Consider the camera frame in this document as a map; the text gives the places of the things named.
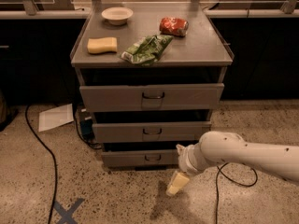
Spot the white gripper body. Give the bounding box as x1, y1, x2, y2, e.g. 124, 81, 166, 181
176, 144, 202, 176

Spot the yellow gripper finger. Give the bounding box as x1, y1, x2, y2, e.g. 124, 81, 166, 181
165, 170, 190, 196

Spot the grey bottom drawer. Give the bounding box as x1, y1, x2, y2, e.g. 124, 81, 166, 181
102, 149, 178, 168

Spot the grey drawer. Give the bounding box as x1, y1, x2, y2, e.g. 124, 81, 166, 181
102, 149, 178, 168
93, 121, 211, 143
79, 83, 224, 112

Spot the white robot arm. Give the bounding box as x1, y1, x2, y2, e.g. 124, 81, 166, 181
166, 131, 299, 196

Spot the grey middle drawer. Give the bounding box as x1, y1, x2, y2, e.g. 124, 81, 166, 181
93, 121, 211, 143

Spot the grey drawer cabinet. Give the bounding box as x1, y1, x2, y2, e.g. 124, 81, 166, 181
70, 1, 235, 172

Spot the grey top drawer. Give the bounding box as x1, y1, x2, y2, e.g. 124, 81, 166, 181
79, 83, 224, 112

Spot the blue power box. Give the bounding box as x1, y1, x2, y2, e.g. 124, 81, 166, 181
78, 107, 94, 140

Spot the blue tape cross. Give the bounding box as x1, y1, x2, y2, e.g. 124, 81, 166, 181
54, 198, 84, 224

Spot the green chip bag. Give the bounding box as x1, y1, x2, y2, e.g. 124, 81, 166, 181
121, 35, 173, 66

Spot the crushed red can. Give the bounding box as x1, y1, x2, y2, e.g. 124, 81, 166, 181
159, 17, 189, 37

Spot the white paper sheet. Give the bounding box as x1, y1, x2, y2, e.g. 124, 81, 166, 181
38, 104, 74, 132

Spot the yellow sponge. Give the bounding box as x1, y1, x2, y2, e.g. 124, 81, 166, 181
87, 37, 118, 54

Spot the white bowl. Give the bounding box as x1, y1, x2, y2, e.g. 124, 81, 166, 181
101, 7, 134, 26

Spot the black cable right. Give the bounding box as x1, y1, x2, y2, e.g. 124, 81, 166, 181
214, 161, 259, 224

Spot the black cable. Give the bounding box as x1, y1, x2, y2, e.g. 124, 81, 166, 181
24, 103, 59, 224
214, 161, 259, 224

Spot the black cable left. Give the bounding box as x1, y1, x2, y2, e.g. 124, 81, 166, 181
24, 103, 59, 224

